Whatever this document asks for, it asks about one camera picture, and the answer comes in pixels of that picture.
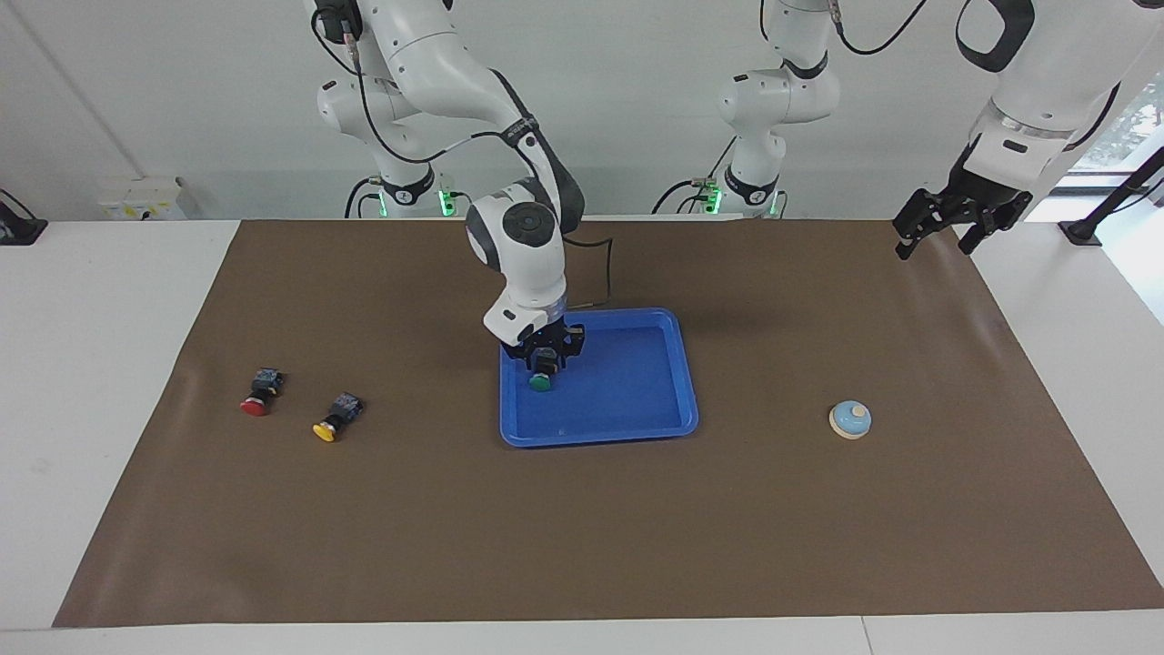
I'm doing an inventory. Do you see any yellow push button switch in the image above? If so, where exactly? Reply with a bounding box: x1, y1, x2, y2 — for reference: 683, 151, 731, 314
312, 392, 365, 444

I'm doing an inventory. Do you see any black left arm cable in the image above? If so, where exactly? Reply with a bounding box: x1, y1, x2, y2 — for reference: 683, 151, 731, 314
829, 0, 1121, 151

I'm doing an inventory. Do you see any black angled stand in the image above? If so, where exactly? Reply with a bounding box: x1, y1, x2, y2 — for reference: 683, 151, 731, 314
1058, 146, 1164, 248

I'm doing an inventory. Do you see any blue plastic tray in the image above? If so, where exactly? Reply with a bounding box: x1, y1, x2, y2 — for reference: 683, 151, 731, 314
498, 307, 700, 448

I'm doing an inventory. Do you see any red push button switch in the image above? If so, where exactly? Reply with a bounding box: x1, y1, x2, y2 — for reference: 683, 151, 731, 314
240, 368, 286, 418

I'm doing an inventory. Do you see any light blue service bell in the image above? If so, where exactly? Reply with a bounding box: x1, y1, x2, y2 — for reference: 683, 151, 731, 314
828, 400, 873, 441

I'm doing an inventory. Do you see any black base cable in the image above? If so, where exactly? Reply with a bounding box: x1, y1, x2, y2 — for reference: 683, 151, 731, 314
344, 176, 383, 219
651, 136, 739, 216

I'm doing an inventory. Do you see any black table clamp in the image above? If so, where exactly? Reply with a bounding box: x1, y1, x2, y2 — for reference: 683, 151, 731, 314
0, 188, 48, 247

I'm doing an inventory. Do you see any window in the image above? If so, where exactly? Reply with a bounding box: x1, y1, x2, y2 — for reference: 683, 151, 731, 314
1069, 73, 1164, 192

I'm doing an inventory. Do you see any brown table mat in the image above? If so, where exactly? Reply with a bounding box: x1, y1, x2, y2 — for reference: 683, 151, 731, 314
52, 217, 1164, 629

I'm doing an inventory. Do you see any white wall outlet box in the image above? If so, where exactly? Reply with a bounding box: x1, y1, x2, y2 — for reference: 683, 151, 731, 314
95, 176, 187, 221

